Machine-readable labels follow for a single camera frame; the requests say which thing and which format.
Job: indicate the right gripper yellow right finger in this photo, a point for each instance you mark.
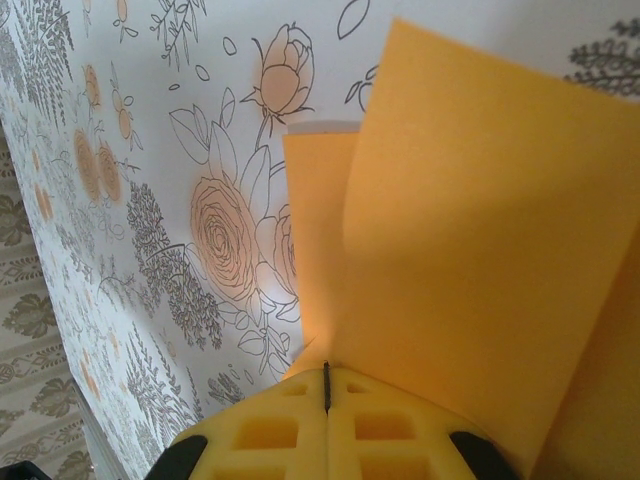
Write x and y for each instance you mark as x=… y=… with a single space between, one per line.
x=395 y=435

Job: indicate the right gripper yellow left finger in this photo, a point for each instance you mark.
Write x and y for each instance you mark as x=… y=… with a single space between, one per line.
x=260 y=435

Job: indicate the floral patterned table cover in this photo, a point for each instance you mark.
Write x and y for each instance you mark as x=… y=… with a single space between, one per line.
x=175 y=250

